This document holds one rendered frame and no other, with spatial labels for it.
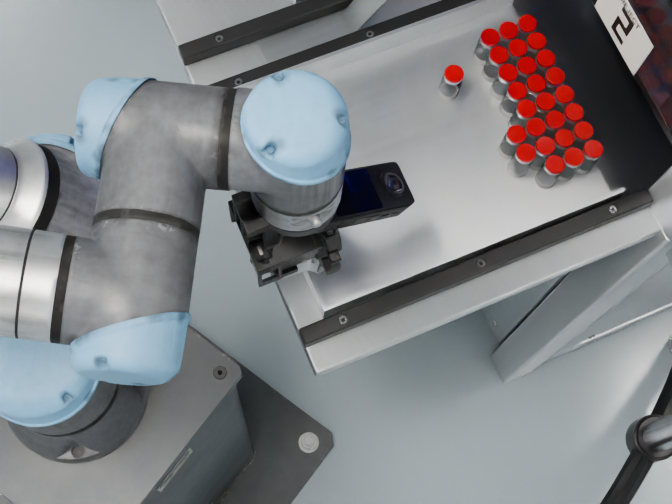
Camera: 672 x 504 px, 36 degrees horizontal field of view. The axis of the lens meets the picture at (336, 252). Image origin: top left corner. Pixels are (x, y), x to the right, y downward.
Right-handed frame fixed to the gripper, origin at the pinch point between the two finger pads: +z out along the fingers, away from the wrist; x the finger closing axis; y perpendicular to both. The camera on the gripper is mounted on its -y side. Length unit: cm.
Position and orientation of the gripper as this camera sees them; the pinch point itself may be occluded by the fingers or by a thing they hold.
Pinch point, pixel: (314, 252)
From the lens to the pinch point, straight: 105.6
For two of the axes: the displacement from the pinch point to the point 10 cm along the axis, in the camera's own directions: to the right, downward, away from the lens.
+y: -9.2, 3.7, -1.5
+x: 3.9, 8.8, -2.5
